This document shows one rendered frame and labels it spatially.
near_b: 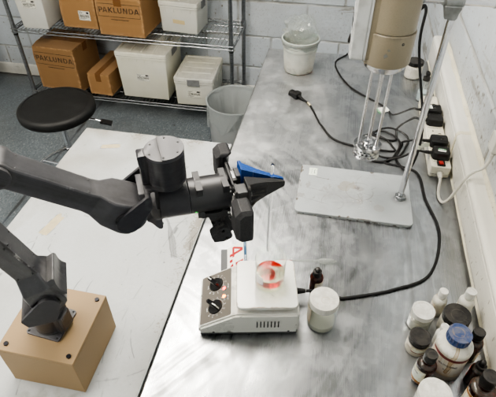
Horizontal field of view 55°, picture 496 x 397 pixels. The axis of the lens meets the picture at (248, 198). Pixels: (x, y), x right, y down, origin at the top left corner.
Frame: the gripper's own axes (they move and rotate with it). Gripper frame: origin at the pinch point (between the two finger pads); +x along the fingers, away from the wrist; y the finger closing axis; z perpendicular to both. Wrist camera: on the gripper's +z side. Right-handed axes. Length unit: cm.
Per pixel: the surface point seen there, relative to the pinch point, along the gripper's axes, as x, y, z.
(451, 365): 29.6, 22.6, 29.6
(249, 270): -0.8, -4.8, 26.5
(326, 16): 104, -222, 60
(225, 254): -3.5, -17.6, 34.7
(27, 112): -66, -142, 59
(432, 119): 68, -51, 28
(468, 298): 40, 11, 29
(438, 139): 64, -41, 28
